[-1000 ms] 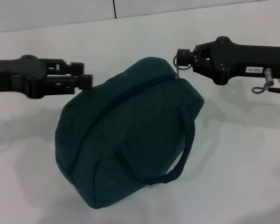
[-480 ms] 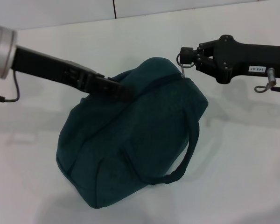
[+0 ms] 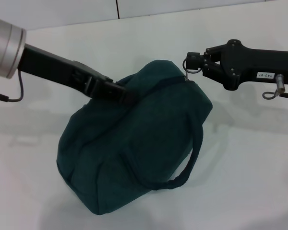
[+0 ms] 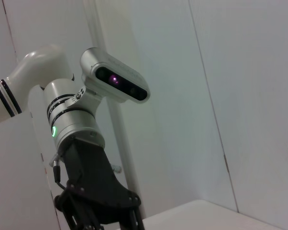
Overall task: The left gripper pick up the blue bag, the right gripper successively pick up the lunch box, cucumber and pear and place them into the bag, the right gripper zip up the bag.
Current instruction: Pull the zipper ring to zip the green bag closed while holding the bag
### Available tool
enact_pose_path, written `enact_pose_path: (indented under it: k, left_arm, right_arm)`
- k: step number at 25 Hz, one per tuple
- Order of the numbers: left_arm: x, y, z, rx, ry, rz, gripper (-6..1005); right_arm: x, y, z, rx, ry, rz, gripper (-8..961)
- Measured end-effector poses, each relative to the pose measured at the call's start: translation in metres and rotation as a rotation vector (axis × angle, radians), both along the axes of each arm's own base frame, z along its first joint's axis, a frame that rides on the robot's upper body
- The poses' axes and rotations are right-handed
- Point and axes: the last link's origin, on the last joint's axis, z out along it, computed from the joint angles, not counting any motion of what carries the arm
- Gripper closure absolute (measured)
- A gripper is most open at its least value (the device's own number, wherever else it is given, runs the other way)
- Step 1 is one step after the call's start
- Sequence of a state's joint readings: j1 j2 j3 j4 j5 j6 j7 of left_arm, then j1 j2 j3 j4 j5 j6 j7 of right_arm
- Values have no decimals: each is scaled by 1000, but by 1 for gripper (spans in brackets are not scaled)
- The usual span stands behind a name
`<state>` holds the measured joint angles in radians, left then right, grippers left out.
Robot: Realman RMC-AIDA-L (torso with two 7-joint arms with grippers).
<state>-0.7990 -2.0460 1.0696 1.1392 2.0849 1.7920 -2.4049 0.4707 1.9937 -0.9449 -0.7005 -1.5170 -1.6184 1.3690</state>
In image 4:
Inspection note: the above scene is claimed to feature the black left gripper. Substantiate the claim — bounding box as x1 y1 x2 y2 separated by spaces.
54 135 145 230

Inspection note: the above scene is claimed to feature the left gripper grey cable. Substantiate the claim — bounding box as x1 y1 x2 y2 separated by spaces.
49 153 68 192

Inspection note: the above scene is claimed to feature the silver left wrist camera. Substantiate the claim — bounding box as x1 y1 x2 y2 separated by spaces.
80 47 151 104

